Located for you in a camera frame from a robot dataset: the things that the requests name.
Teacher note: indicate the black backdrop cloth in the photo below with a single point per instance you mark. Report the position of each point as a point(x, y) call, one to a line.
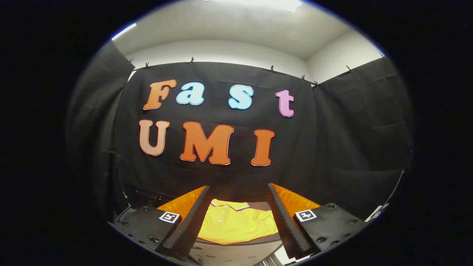
point(221, 177)

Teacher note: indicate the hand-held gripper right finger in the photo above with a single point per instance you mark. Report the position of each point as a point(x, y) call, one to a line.
point(286, 229)

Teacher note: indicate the yellow polo shirt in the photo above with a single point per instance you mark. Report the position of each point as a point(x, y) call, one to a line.
point(236, 223)

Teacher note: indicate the wide ceiling light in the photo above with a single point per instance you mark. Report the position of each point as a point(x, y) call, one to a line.
point(255, 3)

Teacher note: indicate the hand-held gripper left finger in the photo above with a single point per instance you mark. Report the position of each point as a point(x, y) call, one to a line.
point(186, 229)

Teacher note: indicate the narrow ceiling light strip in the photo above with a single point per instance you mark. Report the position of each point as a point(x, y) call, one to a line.
point(123, 31)

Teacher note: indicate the row of small cloth clips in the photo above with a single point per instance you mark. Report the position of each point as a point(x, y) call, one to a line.
point(191, 60)

